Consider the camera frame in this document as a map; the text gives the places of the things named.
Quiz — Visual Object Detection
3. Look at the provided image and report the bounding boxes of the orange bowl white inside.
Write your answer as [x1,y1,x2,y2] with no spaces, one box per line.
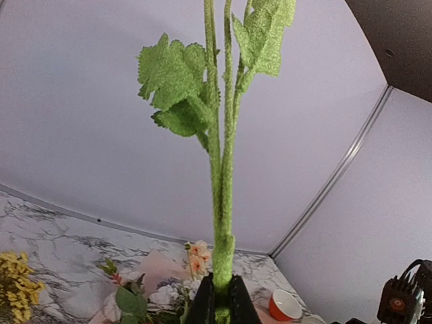
[269,289,303,322]

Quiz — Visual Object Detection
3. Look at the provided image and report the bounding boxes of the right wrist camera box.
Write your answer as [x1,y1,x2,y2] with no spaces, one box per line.
[377,259,431,323]

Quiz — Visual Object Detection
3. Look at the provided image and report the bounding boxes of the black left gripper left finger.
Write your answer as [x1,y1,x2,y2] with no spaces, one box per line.
[182,273,215,324]

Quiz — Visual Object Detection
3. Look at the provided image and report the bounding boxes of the peach flower long green stem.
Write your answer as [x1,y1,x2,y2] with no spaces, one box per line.
[184,240,212,279]

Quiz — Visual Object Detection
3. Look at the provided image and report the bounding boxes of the yellow small flower bunch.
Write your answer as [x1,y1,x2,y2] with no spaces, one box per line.
[1,251,45,323]

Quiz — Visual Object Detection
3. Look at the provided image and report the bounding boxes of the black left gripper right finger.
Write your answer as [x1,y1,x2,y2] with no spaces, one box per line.
[229,275,261,324]

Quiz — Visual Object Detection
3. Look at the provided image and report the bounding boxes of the grey swirl ceramic plate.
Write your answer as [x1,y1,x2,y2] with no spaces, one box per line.
[301,315,326,324]

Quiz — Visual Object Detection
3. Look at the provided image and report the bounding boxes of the aluminium frame right post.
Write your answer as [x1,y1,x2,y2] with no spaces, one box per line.
[269,84,394,260]

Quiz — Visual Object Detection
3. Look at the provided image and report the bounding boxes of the pink wrapping paper sheet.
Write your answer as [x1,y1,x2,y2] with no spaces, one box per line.
[89,249,271,324]

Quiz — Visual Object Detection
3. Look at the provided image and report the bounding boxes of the white flower bunch green leaves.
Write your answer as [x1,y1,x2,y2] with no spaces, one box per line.
[90,256,208,323]

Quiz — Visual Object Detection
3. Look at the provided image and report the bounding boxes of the orange flower stem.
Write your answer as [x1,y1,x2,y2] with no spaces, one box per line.
[137,1,296,323]

